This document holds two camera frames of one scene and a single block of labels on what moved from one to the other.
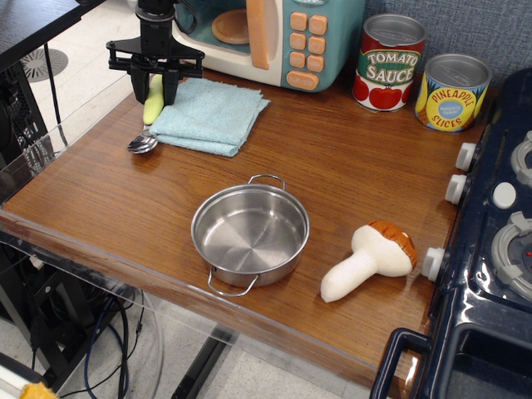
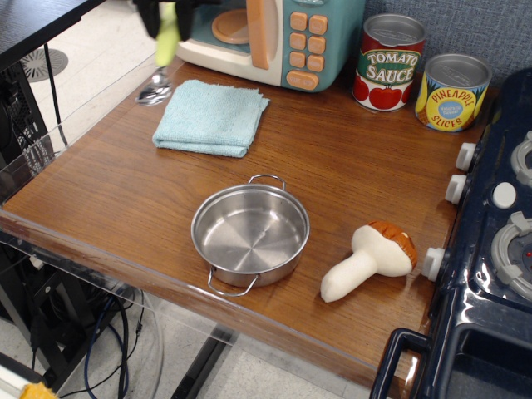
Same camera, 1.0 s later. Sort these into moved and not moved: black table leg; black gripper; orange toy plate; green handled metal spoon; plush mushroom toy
Moved: black gripper; green handled metal spoon
Not moved: plush mushroom toy; orange toy plate; black table leg
